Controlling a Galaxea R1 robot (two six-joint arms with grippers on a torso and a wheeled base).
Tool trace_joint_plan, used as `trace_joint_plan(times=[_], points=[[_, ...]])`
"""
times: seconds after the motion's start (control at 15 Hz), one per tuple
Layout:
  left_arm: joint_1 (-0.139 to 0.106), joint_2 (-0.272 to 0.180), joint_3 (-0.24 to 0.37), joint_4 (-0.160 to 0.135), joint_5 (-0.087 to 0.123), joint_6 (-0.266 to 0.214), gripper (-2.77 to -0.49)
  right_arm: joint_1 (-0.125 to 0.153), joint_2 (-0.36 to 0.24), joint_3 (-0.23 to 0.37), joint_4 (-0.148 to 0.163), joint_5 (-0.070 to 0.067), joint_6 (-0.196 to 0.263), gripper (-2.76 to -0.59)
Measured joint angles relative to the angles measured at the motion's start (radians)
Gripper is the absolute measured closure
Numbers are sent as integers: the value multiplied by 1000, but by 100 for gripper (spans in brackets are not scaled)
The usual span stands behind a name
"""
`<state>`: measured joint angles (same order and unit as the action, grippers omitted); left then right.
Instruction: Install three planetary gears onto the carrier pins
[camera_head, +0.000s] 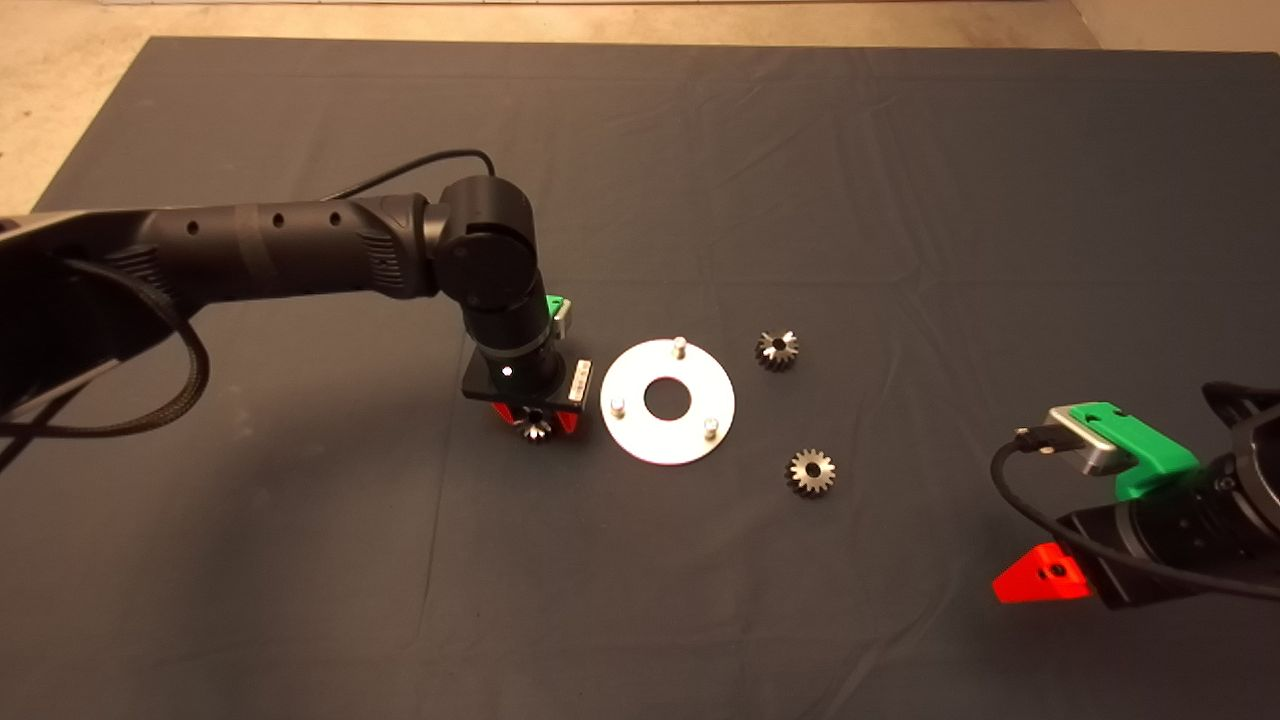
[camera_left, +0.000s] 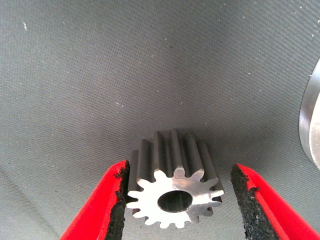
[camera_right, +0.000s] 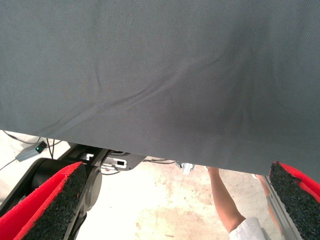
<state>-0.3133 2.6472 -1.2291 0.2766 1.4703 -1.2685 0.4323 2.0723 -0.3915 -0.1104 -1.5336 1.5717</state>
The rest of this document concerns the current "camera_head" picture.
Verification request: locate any green right camera mount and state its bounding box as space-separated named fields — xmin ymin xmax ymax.
xmin=1068 ymin=402 xmax=1201 ymax=503

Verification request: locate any thin black left camera cable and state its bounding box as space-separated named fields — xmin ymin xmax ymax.
xmin=320 ymin=150 xmax=498 ymax=201

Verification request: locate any dark grey table cloth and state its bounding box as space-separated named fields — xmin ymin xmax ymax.
xmin=0 ymin=37 xmax=1280 ymax=720

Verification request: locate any thin black camera cable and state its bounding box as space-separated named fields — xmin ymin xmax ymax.
xmin=320 ymin=150 xmax=498 ymax=201
xmin=990 ymin=428 xmax=1280 ymax=604

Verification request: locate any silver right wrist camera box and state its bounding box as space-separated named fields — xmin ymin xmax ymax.
xmin=1045 ymin=407 xmax=1136 ymax=479

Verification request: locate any thin black right camera cable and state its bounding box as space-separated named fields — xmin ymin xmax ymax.
xmin=990 ymin=428 xmax=1280 ymax=604

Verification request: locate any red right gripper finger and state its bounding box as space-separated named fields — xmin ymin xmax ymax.
xmin=992 ymin=541 xmax=1093 ymax=605

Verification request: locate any round metal carrier plate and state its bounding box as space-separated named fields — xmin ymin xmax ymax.
xmin=599 ymin=337 xmax=736 ymax=467

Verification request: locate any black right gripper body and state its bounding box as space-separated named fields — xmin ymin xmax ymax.
xmin=1058 ymin=505 xmax=1166 ymax=611

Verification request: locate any thick braided left arm cable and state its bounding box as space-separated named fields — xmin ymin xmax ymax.
xmin=0 ymin=255 xmax=211 ymax=441

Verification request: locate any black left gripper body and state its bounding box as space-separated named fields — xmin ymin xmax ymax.
xmin=462 ymin=350 xmax=593 ymax=412

